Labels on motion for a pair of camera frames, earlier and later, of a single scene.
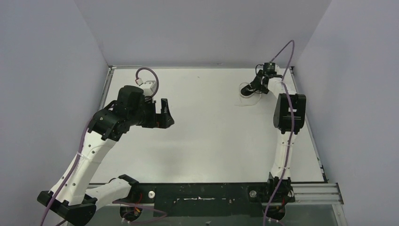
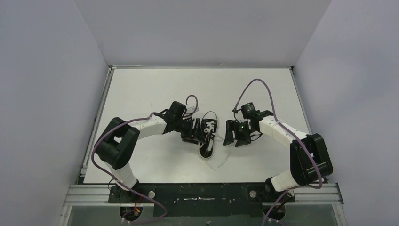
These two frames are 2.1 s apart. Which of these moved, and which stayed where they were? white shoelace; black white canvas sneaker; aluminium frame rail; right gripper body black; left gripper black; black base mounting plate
Moved: left gripper black; white shoelace; right gripper body black; black white canvas sneaker
Stayed: black base mounting plate; aluminium frame rail
